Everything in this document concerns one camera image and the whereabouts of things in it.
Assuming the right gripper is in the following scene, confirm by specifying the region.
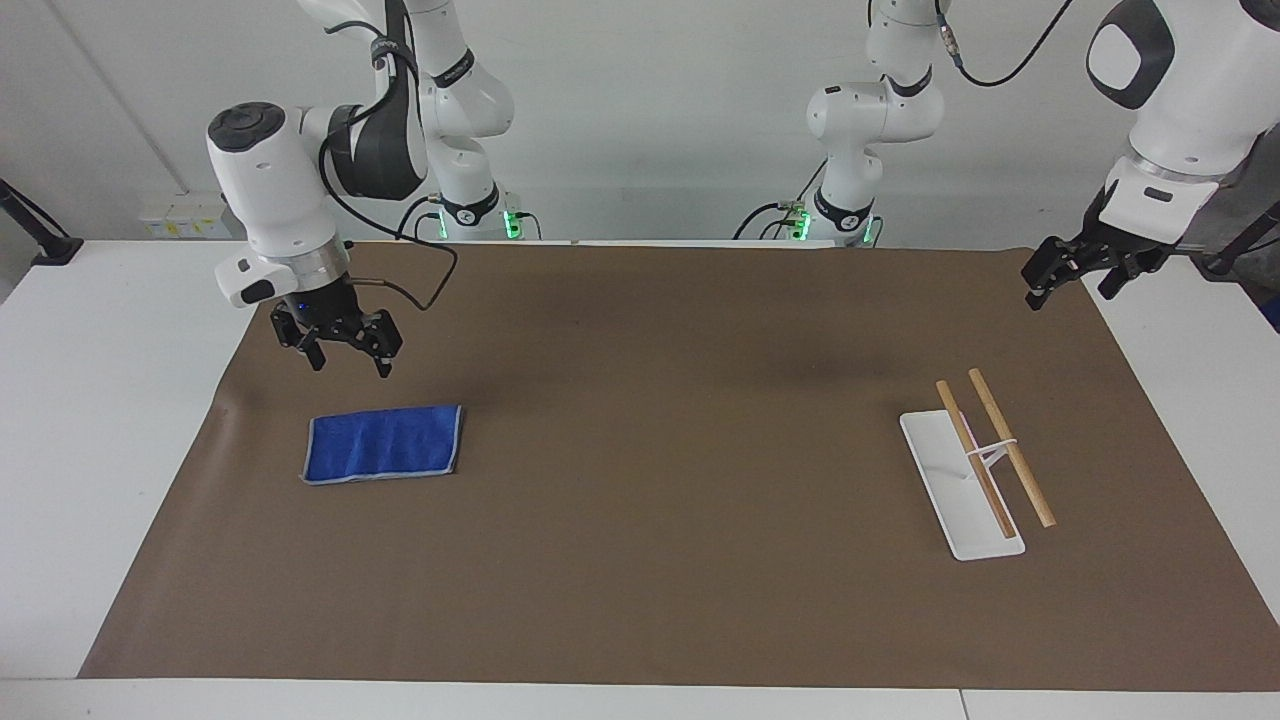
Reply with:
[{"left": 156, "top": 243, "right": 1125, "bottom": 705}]
[{"left": 270, "top": 278, "right": 405, "bottom": 379}]

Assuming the white wall socket box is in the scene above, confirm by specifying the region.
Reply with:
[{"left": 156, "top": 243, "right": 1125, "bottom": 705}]
[{"left": 139, "top": 204, "right": 234, "bottom": 240}]

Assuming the black stand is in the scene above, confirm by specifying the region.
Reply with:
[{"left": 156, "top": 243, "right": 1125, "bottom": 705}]
[
  {"left": 1198, "top": 198, "right": 1280, "bottom": 278},
  {"left": 0, "top": 178, "right": 85, "bottom": 267}
]

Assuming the white rack with wooden bars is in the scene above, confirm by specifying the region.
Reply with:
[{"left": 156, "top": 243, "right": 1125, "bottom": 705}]
[{"left": 898, "top": 368, "right": 1059, "bottom": 563}]

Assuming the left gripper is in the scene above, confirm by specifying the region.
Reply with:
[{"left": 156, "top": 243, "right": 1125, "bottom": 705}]
[{"left": 1021, "top": 184, "right": 1172, "bottom": 312}]

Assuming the blue towel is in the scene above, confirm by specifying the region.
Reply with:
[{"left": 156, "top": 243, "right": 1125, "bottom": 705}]
[{"left": 302, "top": 404, "right": 464, "bottom": 487}]

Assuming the black cable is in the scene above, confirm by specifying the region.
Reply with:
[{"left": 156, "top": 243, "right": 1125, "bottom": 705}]
[
  {"left": 396, "top": 193, "right": 447, "bottom": 242},
  {"left": 934, "top": 0, "right": 1077, "bottom": 89},
  {"left": 732, "top": 158, "right": 833, "bottom": 242},
  {"left": 317, "top": 18, "right": 461, "bottom": 313}
]

